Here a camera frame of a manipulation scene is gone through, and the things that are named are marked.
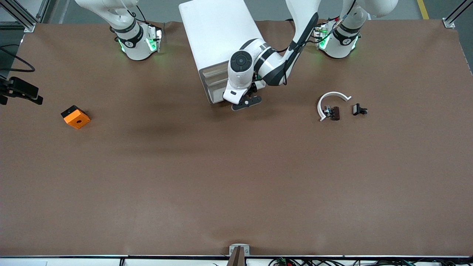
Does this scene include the brown post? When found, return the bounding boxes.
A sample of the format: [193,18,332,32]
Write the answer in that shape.
[226,246,247,266]

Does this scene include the orange and black block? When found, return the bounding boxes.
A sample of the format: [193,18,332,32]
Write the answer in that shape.
[61,105,91,130]

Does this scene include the black table edge trim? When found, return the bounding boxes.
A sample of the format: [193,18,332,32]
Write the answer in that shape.
[0,254,473,259]

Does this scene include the brown rocker switch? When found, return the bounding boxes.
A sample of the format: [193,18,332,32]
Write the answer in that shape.
[324,105,341,121]

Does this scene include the tangled black cables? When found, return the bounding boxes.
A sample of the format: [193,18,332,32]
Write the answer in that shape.
[268,258,473,266]

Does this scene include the grey metal bracket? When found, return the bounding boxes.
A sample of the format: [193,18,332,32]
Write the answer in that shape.
[229,243,251,256]

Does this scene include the brown table cover mat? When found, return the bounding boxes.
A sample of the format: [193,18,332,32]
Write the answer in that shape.
[0,19,473,257]

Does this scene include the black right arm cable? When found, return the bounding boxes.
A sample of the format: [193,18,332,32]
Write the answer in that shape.
[0,44,36,73]

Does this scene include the white half-ring clamp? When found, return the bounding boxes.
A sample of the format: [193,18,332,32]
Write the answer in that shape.
[317,91,352,122]

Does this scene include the yellow floor tape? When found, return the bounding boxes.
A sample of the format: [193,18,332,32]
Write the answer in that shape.
[417,0,430,20]

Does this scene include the aluminium frame profile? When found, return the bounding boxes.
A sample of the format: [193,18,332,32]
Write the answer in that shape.
[0,0,37,33]
[442,0,469,29]
[36,0,51,23]

